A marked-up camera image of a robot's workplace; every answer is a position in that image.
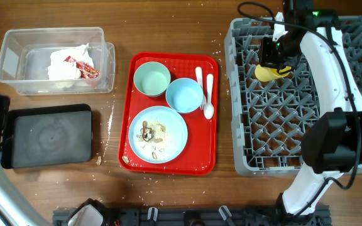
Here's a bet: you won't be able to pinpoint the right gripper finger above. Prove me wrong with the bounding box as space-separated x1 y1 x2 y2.
258 37 282 68
277 55 302 75

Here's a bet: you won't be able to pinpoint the yellow plastic cup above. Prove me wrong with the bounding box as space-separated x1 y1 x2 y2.
254 65 292 82

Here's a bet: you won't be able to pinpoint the white plastic fork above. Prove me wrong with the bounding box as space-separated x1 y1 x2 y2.
195 67 207 110

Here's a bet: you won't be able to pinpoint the white plastic spoon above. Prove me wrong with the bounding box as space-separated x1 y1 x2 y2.
204 73 214 119

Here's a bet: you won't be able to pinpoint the light blue bowl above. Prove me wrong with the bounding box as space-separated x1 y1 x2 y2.
165 78 204 114

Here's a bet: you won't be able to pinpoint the green bowl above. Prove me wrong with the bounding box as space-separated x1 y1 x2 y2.
133 62 171 97

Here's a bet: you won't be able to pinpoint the light blue plate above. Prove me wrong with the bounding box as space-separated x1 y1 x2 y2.
128 106 188 164

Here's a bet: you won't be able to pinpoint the red snack wrapper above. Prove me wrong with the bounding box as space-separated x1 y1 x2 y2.
64 56 100 78

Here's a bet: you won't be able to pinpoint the white napkin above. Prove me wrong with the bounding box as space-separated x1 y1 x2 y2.
47 43 94 80

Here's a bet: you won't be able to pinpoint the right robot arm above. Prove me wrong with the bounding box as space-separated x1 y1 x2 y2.
255 1 362 222

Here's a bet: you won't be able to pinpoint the grey dishwasher rack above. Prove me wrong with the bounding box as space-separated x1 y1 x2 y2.
224 16 362 176

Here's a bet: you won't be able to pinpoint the clear plastic waste bin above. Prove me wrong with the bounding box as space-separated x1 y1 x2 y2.
0 27 115 95

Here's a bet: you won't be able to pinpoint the red serving tray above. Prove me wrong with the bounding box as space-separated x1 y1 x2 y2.
118 52 219 176

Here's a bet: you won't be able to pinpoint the food scraps on plate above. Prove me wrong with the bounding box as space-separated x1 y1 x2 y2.
136 121 167 160

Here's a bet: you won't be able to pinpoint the nut shell on tray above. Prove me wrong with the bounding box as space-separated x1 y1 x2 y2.
122 156 129 164

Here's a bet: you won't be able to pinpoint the nut shell on table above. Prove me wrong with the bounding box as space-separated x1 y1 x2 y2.
96 156 102 166

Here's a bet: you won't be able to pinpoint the black plastic tray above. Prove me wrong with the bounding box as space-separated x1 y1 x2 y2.
0 104 93 169

